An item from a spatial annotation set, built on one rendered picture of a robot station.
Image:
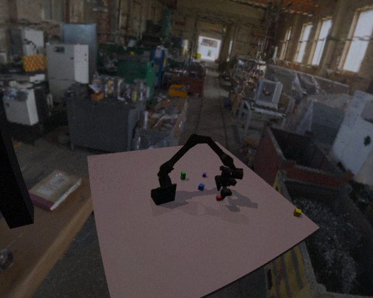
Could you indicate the blue block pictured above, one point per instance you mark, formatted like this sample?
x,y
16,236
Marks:
x,y
201,186

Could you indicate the yellow cube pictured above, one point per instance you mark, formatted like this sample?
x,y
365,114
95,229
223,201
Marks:
x,y
297,212

